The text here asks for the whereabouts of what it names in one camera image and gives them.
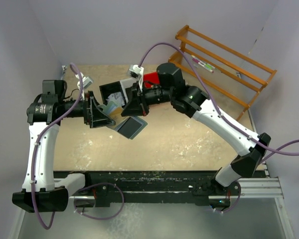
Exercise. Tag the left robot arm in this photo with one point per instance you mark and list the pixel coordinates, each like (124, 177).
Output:
(39, 191)

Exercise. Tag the black bin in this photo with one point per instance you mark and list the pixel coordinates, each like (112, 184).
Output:
(109, 88)

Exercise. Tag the wooden rack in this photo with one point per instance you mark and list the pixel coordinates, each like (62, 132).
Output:
(237, 78)

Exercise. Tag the red bin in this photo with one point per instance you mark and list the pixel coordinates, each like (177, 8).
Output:
(151, 80)

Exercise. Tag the green marker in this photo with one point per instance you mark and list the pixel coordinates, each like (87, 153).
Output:
(204, 63)

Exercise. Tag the white bin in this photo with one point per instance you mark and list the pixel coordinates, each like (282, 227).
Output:
(126, 83)

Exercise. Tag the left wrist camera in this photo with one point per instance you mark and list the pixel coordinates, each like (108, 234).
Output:
(86, 80)

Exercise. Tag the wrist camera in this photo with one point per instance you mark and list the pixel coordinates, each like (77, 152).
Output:
(86, 80)
(136, 72)

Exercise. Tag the green card holder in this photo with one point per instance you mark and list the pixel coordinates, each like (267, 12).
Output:
(117, 118)

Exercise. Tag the pink marker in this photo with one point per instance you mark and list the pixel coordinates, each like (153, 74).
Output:
(200, 64)

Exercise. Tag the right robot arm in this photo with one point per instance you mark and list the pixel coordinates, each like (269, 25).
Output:
(196, 104)

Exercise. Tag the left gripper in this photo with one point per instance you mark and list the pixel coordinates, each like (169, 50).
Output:
(96, 117)

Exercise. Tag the orange card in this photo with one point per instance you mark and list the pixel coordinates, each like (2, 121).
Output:
(116, 111)

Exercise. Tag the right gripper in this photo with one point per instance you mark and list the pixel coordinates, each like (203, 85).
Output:
(136, 105)

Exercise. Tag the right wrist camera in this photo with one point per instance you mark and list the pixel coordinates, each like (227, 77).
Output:
(136, 72)

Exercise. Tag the aluminium frame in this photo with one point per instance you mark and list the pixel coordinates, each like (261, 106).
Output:
(259, 187)

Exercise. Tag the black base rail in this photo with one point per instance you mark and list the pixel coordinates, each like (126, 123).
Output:
(163, 187)

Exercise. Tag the black card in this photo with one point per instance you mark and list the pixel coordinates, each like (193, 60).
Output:
(131, 127)

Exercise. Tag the white cards in black bin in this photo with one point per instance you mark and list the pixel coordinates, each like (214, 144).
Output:
(116, 98)

